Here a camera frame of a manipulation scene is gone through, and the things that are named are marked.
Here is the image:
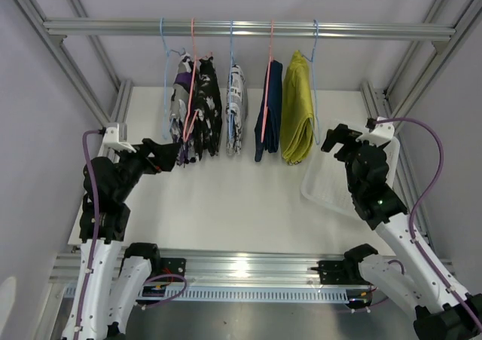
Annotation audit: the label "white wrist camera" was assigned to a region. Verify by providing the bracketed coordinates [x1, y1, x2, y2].
[102, 122, 136, 153]
[356, 117, 395, 147]

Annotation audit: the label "white plastic basket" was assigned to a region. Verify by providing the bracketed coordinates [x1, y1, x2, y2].
[300, 118, 400, 219]

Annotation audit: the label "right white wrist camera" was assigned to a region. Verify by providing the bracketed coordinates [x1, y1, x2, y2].
[356, 117, 395, 147]

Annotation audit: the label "pink wire hanger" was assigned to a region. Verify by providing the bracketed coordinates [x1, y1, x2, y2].
[261, 20, 274, 143]
[182, 17, 212, 143]

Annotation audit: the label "purple grey patterned trousers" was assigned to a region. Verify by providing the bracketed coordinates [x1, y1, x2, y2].
[169, 53, 194, 166]

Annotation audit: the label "slotted cable duct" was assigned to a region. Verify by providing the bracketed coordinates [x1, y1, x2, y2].
[62, 283, 374, 303]

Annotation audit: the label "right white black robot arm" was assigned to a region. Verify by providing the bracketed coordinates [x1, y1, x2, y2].
[321, 118, 481, 339]

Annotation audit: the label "aluminium hanging rail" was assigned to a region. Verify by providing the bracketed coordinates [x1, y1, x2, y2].
[43, 18, 456, 41]

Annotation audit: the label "white newspaper print trousers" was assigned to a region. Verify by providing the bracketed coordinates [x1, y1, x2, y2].
[226, 64, 249, 156]

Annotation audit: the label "black white floral trousers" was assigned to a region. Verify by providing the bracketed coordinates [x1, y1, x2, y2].
[193, 55, 223, 159]

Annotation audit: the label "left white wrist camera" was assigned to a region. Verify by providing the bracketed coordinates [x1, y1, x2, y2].
[102, 122, 136, 153]

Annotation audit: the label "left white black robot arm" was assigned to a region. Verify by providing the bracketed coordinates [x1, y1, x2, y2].
[61, 139, 181, 339]

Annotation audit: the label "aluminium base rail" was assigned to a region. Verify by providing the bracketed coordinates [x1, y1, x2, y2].
[47, 247, 459, 285]

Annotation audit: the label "aluminium frame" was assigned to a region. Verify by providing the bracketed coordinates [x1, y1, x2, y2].
[0, 0, 482, 265]

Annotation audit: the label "navy blue trousers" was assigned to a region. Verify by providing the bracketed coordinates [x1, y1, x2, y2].
[255, 60, 283, 162]

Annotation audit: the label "yellow-green trousers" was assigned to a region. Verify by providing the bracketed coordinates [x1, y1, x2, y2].
[280, 51, 315, 165]

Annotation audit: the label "light blue wire hanger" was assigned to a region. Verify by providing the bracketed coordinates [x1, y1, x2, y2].
[302, 19, 321, 145]
[159, 17, 186, 140]

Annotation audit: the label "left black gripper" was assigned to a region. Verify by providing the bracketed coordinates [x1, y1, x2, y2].
[113, 137, 179, 201]

